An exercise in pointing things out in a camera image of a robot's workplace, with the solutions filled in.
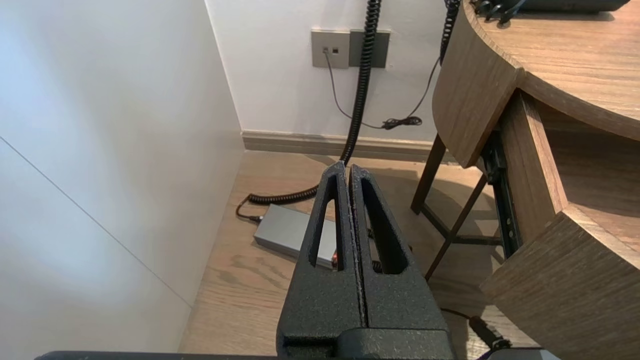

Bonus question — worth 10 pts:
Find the dark grey blank wall plate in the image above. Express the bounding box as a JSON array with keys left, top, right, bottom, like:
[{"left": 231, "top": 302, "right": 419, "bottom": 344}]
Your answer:
[{"left": 348, "top": 30, "right": 391, "bottom": 69}]

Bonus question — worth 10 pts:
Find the curved front wooden drawer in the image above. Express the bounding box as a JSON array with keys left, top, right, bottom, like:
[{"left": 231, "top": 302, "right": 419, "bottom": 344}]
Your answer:
[{"left": 480, "top": 90, "right": 640, "bottom": 360}]

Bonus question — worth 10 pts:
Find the thin black phone line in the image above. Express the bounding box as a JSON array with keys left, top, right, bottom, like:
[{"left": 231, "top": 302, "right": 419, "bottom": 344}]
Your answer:
[{"left": 324, "top": 49, "right": 442, "bottom": 131}]

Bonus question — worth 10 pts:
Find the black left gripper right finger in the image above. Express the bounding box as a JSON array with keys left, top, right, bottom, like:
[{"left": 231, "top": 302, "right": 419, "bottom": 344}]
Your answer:
[{"left": 349, "top": 164, "right": 449, "bottom": 332}]

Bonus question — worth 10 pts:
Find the black metal drawer slide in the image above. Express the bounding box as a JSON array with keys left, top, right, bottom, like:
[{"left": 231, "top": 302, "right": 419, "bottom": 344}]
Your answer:
[{"left": 482, "top": 129, "right": 523, "bottom": 261}]

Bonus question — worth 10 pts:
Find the brown wooden baseboard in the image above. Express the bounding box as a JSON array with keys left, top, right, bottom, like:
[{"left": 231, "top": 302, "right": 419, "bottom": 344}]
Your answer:
[{"left": 242, "top": 131, "right": 456, "bottom": 163}]

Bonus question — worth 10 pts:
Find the silver grey robot base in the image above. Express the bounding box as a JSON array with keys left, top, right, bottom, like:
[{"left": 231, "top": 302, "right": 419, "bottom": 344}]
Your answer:
[{"left": 477, "top": 348, "right": 561, "bottom": 360}]

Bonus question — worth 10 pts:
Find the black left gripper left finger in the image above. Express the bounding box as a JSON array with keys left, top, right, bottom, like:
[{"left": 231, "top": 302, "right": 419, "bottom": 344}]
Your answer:
[{"left": 276, "top": 161, "right": 367, "bottom": 360}]

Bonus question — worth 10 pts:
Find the round wooden bedside table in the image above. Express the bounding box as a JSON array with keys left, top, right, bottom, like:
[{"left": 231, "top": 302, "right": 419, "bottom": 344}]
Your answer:
[{"left": 410, "top": 0, "right": 640, "bottom": 281}]

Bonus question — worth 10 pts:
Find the small grey wall jack plate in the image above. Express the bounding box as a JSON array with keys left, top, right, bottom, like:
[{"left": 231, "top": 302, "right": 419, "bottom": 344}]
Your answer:
[{"left": 311, "top": 29, "right": 351, "bottom": 69}]

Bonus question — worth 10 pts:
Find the black coiled power cable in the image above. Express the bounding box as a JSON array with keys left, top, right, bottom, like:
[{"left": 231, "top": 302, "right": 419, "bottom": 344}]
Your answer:
[{"left": 236, "top": 0, "right": 383, "bottom": 223}]

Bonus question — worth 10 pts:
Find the grey power adapter box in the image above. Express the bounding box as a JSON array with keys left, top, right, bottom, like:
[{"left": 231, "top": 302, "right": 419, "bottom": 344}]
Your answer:
[{"left": 253, "top": 204, "right": 338, "bottom": 271}]

